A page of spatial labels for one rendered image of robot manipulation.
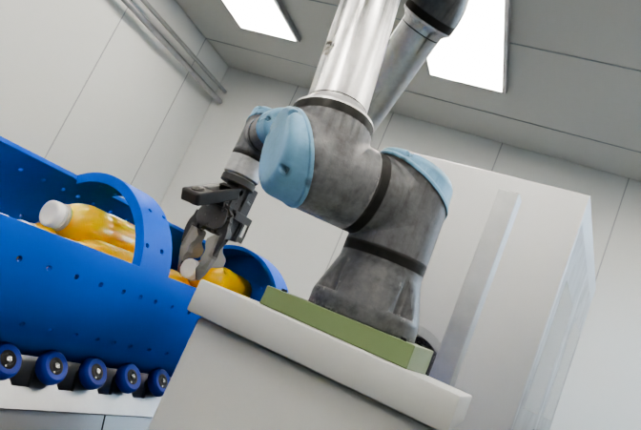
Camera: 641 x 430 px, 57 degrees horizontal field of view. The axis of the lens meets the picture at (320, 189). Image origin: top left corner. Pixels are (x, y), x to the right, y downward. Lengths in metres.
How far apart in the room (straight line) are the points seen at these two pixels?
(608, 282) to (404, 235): 4.99
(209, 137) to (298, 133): 6.12
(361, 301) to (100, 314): 0.35
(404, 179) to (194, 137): 6.20
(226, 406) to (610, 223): 5.30
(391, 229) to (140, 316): 0.38
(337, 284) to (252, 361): 0.16
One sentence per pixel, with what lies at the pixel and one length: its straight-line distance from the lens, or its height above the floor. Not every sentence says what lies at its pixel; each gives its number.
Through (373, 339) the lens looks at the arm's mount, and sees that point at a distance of 0.72.
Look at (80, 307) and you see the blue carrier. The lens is 0.83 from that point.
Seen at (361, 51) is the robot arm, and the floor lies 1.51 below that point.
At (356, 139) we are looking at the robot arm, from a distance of 0.75.
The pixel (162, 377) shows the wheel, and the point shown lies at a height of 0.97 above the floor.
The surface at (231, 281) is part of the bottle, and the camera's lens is 1.22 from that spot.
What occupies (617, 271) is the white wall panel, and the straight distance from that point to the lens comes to 5.74.
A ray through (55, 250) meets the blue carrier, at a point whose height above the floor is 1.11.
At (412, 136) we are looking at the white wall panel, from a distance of 6.10.
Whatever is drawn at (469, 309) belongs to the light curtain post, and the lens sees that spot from 1.67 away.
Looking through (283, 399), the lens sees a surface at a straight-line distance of 0.67.
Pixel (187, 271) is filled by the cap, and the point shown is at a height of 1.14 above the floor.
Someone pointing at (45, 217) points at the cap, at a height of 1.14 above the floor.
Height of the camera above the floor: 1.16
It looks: 11 degrees up
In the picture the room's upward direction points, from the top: 24 degrees clockwise
